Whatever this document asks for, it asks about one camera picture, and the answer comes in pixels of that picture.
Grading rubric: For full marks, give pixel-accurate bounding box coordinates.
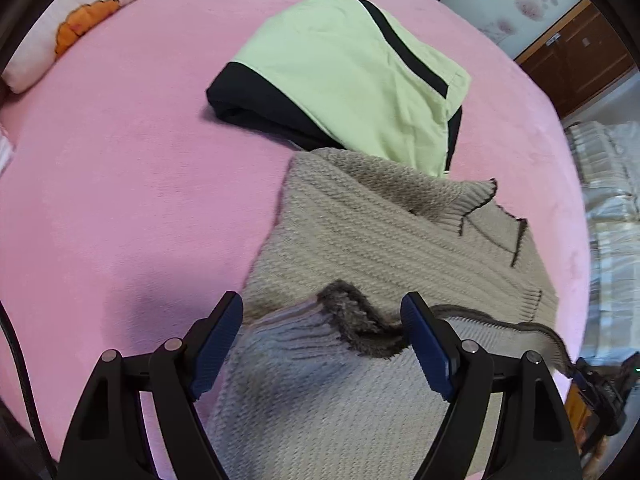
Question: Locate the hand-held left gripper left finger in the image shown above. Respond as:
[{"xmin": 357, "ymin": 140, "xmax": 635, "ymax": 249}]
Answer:
[{"xmin": 56, "ymin": 291, "xmax": 244, "ymax": 480}]

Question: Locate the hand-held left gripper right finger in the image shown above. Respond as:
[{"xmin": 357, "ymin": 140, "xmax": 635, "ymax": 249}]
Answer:
[{"xmin": 400, "ymin": 291, "xmax": 583, "ymax": 480}]

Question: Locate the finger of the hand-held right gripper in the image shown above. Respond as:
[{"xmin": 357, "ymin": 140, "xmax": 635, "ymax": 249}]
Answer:
[{"xmin": 574, "ymin": 357, "xmax": 628, "ymax": 436}]

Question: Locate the grey knitted cardigan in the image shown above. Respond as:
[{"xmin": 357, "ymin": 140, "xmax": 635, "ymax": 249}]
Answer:
[{"xmin": 202, "ymin": 147, "xmax": 576, "ymax": 480}]

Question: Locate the white lace covered furniture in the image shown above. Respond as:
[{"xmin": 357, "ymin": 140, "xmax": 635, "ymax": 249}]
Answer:
[{"xmin": 565, "ymin": 121, "xmax": 640, "ymax": 361}]

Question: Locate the pink bed blanket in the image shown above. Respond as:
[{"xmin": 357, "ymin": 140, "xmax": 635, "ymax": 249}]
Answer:
[{"xmin": 0, "ymin": 0, "xmax": 593, "ymax": 480}]

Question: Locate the green and black garment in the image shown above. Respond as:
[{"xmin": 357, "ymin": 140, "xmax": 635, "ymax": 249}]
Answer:
[{"xmin": 206, "ymin": 0, "xmax": 472, "ymax": 178}]

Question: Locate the pink pillow with bag print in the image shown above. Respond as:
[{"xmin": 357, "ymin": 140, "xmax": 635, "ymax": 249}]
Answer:
[{"xmin": 0, "ymin": 125, "xmax": 16, "ymax": 176}]

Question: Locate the brown wooden door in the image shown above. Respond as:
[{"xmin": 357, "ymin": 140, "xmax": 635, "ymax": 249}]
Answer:
[{"xmin": 515, "ymin": 0, "xmax": 633, "ymax": 118}]

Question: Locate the pink pillow with orange print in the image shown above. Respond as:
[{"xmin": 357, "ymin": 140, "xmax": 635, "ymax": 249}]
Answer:
[{"xmin": 0, "ymin": 0, "xmax": 211, "ymax": 95}]

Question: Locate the black cable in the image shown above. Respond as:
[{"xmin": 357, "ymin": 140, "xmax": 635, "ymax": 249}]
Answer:
[{"xmin": 0, "ymin": 305, "xmax": 56, "ymax": 480}]

